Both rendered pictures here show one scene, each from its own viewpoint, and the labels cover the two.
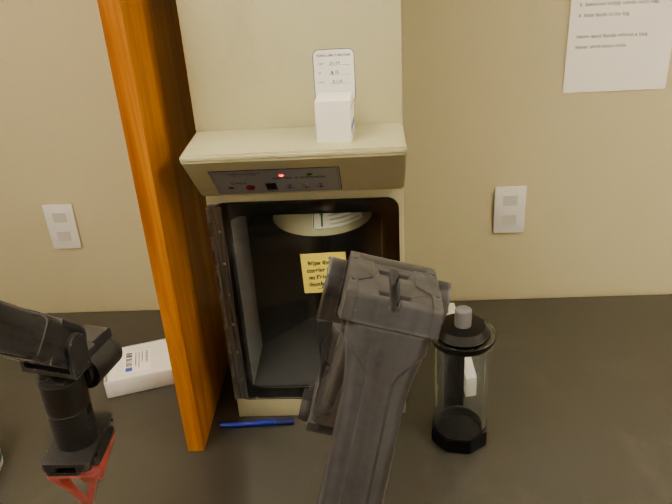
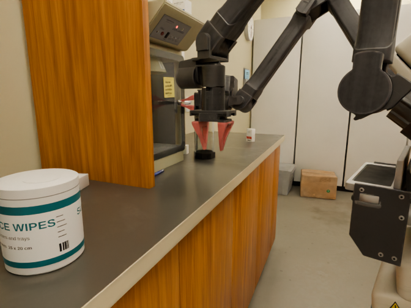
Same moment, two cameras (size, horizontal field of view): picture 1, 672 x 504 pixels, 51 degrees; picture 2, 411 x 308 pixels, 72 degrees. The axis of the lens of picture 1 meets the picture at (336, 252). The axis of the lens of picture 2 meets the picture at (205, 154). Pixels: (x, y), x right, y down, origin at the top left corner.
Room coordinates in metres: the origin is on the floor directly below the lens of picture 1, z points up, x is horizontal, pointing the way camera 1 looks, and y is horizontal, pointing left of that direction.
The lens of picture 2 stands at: (0.52, 1.03, 1.23)
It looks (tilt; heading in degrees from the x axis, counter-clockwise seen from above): 12 degrees down; 290
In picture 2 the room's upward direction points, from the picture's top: straight up
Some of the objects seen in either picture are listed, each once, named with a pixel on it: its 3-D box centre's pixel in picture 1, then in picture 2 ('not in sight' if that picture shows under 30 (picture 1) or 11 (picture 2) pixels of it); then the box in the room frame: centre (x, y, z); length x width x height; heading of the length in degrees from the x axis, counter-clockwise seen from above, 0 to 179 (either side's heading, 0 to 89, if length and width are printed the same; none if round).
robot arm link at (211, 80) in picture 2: (66, 387); (211, 76); (0.74, 0.36, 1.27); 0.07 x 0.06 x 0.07; 163
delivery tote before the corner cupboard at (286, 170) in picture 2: not in sight; (270, 176); (0.95, -2.66, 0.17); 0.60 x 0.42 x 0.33; 174
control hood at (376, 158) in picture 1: (297, 170); (174, 29); (0.99, 0.05, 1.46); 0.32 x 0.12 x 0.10; 86
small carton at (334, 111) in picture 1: (335, 116); (182, 10); (0.99, -0.01, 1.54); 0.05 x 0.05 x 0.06; 82
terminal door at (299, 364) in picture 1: (312, 306); (165, 105); (1.04, 0.05, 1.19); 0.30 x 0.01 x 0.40; 86
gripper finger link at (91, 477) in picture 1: (83, 471); (216, 131); (0.73, 0.37, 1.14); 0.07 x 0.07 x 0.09; 87
